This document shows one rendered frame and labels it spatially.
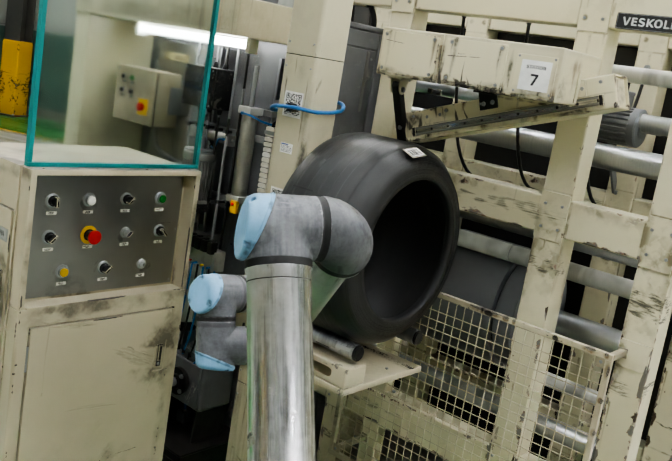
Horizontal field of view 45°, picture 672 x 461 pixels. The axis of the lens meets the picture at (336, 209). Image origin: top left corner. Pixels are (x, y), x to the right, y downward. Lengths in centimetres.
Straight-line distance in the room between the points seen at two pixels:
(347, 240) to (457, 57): 109
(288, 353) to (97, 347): 118
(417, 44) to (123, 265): 108
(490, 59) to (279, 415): 132
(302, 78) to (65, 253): 83
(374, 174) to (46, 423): 114
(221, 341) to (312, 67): 88
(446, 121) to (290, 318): 134
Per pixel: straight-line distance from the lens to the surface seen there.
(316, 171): 214
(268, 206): 135
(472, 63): 235
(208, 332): 187
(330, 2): 238
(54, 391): 241
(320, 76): 237
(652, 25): 248
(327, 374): 226
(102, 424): 255
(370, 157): 211
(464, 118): 251
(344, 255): 141
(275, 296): 133
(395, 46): 251
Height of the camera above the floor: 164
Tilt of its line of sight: 10 degrees down
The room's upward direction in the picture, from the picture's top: 9 degrees clockwise
